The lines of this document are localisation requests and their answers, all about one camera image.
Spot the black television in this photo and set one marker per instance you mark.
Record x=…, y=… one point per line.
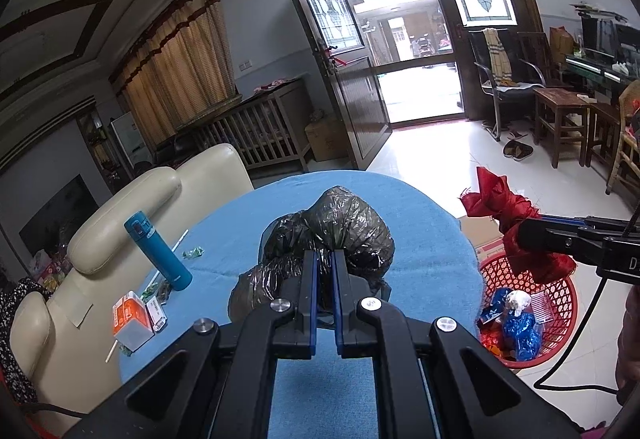
x=600, y=36

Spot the dark wooden door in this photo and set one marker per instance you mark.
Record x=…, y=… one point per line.
x=360, y=109

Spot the wooden crib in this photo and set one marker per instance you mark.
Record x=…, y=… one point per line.
x=265, y=129

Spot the green snack packet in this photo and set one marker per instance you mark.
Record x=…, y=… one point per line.
x=156, y=293

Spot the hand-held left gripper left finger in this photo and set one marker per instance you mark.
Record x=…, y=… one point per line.
x=312, y=304

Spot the metal frame chair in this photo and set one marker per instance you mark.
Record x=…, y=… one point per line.
x=505, y=91

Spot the cream leather sofa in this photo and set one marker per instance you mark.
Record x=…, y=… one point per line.
x=210, y=174

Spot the blue thermos bottle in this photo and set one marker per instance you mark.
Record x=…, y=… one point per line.
x=160, y=254

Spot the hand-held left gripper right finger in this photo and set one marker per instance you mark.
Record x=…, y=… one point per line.
x=337, y=304

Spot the floral cloth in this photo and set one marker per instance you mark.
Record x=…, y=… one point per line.
x=15, y=334

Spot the white plastic bag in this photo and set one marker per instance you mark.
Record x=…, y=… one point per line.
x=517, y=301

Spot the orange and white box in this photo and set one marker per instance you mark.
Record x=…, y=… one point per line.
x=131, y=319

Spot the flat cardboard box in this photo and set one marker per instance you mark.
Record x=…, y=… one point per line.
x=480, y=229

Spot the white standing air conditioner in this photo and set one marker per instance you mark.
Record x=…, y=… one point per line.
x=131, y=139

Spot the red plastic bag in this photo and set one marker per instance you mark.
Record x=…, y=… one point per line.
x=500, y=204

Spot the green candy wrapper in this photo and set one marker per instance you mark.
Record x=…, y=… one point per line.
x=194, y=252

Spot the striped towel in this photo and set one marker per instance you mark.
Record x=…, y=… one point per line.
x=497, y=59

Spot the tan curtain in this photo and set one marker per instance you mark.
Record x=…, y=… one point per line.
x=185, y=59

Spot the brown cardboard box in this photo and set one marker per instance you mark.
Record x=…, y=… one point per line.
x=325, y=139

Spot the blue plastic bag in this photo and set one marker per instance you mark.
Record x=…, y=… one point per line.
x=522, y=334

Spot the black plastic bag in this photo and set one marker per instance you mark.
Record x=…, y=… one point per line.
x=345, y=224

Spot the red plastic basket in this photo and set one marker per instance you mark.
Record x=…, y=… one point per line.
x=560, y=319

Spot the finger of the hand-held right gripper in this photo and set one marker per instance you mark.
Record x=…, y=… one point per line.
x=600, y=223
x=555, y=241

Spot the bamboo chair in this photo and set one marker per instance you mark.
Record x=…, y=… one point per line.
x=625, y=159

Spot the wooden stool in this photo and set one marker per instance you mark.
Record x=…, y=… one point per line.
x=560, y=96

